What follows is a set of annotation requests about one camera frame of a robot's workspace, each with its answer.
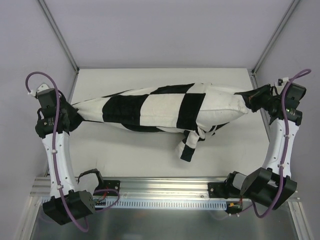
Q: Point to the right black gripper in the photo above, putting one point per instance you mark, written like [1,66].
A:
[261,95]

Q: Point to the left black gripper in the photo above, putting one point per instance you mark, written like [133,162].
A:
[66,115]

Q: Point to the white pillow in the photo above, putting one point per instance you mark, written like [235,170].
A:
[220,105]

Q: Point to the black white checkered pillowcase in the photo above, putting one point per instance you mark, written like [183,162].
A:
[172,108]

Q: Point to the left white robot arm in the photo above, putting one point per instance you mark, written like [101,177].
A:
[71,198]

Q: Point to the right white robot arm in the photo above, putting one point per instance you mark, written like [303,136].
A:
[271,185]

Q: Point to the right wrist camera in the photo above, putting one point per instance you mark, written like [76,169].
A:
[281,82]

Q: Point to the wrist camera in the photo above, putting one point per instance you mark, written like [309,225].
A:
[281,82]
[40,88]

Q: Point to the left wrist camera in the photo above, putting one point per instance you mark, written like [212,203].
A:
[40,88]

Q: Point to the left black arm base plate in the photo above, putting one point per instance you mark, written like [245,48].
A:
[104,189]

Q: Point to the left aluminium frame post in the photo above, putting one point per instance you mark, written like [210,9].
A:
[58,34]

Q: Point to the aluminium frame post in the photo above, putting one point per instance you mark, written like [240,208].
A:
[58,34]
[275,35]

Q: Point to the aluminium mounting rail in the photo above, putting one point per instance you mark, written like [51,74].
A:
[166,188]

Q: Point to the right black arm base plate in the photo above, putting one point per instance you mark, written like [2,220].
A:
[224,190]

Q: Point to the right aluminium frame post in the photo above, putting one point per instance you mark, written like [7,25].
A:
[275,35]

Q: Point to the white slotted cable duct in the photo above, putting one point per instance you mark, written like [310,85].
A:
[211,205]

